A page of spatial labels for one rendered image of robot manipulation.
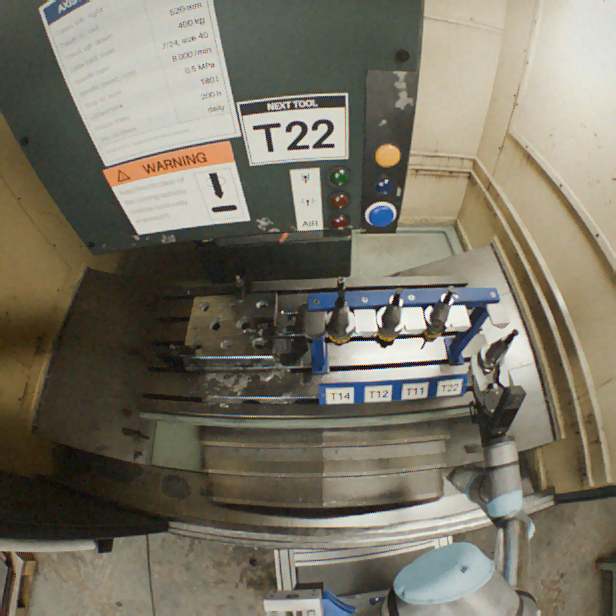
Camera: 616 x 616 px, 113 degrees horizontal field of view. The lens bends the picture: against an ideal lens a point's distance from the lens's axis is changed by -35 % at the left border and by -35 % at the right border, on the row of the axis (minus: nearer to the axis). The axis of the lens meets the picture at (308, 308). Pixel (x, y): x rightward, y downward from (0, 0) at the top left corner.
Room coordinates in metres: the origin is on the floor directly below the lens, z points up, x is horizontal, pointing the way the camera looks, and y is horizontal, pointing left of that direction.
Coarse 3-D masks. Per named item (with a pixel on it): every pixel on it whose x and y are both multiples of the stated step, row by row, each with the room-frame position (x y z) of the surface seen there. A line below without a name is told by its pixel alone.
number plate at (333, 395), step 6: (330, 390) 0.27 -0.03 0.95; (336, 390) 0.27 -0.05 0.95; (342, 390) 0.27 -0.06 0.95; (348, 390) 0.26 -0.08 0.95; (330, 396) 0.26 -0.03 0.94; (336, 396) 0.26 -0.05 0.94; (342, 396) 0.25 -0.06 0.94; (348, 396) 0.25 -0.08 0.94; (330, 402) 0.25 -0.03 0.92; (336, 402) 0.24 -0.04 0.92; (342, 402) 0.24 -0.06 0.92; (348, 402) 0.24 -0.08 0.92
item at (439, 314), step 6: (444, 294) 0.32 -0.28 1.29; (438, 306) 0.31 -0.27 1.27; (444, 306) 0.30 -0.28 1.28; (450, 306) 0.30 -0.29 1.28; (432, 312) 0.31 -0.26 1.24; (438, 312) 0.30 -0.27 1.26; (444, 312) 0.29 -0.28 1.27; (432, 318) 0.30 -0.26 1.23; (438, 318) 0.29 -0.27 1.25; (444, 318) 0.29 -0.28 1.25; (438, 324) 0.29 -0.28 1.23
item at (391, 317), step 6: (390, 300) 0.33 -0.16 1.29; (390, 306) 0.32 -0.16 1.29; (396, 306) 0.31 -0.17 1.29; (384, 312) 0.32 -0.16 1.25; (390, 312) 0.31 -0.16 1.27; (396, 312) 0.31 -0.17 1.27; (384, 318) 0.32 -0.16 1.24; (390, 318) 0.31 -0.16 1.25; (396, 318) 0.30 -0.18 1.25; (384, 324) 0.31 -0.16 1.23; (390, 324) 0.30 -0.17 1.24; (396, 324) 0.30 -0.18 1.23
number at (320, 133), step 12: (288, 120) 0.28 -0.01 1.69; (300, 120) 0.28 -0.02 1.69; (312, 120) 0.28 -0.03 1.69; (324, 120) 0.28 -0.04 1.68; (336, 120) 0.28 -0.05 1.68; (288, 132) 0.28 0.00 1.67; (300, 132) 0.28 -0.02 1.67; (312, 132) 0.28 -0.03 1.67; (324, 132) 0.28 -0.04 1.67; (336, 132) 0.28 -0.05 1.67; (288, 144) 0.28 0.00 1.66; (300, 144) 0.28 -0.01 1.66; (312, 144) 0.28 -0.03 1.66; (324, 144) 0.28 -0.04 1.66; (336, 144) 0.28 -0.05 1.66
